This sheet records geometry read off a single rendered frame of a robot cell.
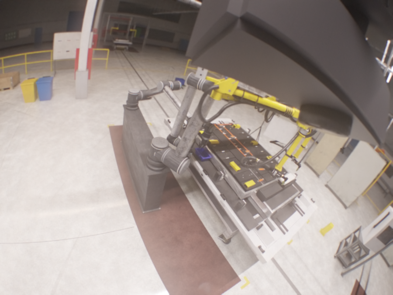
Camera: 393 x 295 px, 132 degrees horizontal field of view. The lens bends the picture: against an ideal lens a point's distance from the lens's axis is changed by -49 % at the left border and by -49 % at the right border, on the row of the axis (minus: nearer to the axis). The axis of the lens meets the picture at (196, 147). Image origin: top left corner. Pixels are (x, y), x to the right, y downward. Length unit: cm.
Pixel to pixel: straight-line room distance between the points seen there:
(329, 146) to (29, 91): 987
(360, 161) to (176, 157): 568
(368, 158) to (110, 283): 678
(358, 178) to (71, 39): 1201
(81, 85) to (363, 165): 911
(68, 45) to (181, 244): 832
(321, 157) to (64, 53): 1109
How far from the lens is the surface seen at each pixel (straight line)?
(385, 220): 385
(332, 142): 642
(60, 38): 859
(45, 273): 266
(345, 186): 652
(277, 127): 166
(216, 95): 137
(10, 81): 824
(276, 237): 225
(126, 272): 240
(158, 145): 181
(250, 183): 223
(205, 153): 251
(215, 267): 263
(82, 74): 561
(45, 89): 604
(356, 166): 634
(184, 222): 274
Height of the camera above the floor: 236
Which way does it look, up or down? 34 degrees down
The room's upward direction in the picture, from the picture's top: 21 degrees clockwise
